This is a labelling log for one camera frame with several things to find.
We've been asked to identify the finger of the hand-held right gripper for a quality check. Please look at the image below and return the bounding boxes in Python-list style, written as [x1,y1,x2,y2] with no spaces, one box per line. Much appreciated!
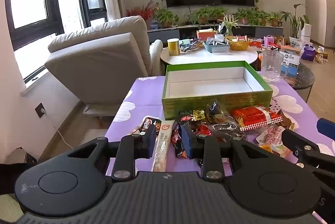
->
[317,118,335,141]
[281,129,335,170]

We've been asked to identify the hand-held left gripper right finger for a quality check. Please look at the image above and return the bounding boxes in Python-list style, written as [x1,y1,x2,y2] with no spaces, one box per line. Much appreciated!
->
[181,126,273,182]

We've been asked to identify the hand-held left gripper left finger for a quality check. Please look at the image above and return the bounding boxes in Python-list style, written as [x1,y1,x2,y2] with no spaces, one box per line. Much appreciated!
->
[67,125,157,183]

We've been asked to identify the red black snack packet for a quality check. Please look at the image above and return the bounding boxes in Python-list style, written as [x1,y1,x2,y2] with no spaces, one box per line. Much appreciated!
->
[171,122,189,159]

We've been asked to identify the long cream snack packet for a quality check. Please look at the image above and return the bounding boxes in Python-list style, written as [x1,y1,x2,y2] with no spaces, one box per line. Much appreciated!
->
[151,120,175,172]

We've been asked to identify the brown chocolate snack packet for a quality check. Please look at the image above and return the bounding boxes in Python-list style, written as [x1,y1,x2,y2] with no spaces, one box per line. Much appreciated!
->
[132,116,163,137]

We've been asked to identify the orange red snack packet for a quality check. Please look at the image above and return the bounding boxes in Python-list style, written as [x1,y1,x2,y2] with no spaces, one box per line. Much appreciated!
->
[194,126,213,137]

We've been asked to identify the dark clear snack packet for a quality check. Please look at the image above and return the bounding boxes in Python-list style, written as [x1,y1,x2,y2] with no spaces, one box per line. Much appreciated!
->
[209,114,248,141]

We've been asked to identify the clear nut snack packet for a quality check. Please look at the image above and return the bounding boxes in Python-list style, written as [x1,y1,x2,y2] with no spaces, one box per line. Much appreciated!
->
[205,100,227,123]

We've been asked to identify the red checkered snack packet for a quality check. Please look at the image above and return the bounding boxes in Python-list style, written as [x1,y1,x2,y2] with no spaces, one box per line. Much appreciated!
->
[230,106,283,132]

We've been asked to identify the green cardboard box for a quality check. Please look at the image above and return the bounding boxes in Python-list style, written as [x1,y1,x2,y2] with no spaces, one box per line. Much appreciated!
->
[161,61,273,120]

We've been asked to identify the purple floral tablecloth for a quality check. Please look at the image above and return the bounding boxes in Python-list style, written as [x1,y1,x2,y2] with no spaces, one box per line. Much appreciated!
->
[105,75,335,180]

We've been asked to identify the dark round side table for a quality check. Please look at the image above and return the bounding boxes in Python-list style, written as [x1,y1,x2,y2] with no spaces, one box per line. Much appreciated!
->
[258,56,316,104]

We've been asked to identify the beige tote bag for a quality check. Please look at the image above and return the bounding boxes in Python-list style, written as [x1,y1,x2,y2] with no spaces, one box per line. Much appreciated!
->
[315,47,329,64]

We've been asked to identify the blue white carton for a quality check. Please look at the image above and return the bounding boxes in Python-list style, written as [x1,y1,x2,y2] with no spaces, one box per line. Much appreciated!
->
[280,52,300,84]

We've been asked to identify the glass mug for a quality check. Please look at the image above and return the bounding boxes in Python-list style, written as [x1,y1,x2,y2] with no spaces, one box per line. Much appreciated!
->
[260,50,289,84]

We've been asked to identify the purple gift bag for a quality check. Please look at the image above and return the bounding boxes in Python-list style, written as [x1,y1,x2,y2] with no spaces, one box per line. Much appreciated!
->
[301,44,317,61]

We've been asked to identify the white round coffee table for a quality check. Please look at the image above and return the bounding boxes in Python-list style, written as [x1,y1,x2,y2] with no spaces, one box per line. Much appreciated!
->
[160,43,258,73]

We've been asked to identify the beige recliner armchair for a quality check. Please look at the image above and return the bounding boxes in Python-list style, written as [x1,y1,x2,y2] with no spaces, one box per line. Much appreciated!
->
[44,16,164,118]

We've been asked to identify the dark tray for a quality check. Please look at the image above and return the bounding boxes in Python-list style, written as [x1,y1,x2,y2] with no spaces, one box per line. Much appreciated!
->
[180,40,203,52]

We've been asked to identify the yellow can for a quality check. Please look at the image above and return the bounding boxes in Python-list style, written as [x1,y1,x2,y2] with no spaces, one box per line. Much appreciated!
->
[167,39,180,56]

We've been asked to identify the white humidifier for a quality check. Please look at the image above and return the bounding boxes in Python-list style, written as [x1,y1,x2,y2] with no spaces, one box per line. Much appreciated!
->
[301,23,313,42]

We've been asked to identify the blue plastic basket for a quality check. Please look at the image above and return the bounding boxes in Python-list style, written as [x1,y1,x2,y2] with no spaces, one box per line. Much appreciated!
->
[203,41,230,54]

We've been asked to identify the yellow woven basket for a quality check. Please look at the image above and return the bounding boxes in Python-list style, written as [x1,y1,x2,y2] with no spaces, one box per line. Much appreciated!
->
[225,37,250,51]

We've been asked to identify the orange tissue box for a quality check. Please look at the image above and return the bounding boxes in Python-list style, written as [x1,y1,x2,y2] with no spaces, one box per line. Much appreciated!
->
[196,29,217,42]

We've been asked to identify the tall leafy floor plant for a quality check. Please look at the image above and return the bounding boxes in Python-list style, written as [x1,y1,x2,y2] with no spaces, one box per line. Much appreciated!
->
[281,3,310,39]

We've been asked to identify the green potted plant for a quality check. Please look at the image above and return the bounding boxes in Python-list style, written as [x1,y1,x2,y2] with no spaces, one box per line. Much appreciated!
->
[209,7,227,24]
[195,8,211,25]
[258,12,272,27]
[156,8,179,28]
[271,12,283,27]
[234,8,259,26]

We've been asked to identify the spider plant in vase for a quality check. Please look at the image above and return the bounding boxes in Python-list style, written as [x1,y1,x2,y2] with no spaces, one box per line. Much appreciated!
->
[217,14,240,37]

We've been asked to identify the red flower arrangement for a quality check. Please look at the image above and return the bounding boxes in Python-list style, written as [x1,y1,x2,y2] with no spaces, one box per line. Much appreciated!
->
[125,1,157,28]

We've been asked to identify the brown cardboard box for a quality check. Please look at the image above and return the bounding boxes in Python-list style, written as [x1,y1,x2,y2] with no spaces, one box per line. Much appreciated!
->
[5,147,37,169]

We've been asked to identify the dark cloth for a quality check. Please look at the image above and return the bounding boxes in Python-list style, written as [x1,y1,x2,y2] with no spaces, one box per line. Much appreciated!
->
[0,163,27,196]

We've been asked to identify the white power cable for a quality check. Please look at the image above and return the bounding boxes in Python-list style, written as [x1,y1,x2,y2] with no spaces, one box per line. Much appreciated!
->
[43,109,75,149]

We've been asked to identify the dark wall socket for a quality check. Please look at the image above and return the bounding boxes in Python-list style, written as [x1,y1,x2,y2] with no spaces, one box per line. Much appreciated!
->
[35,102,47,118]

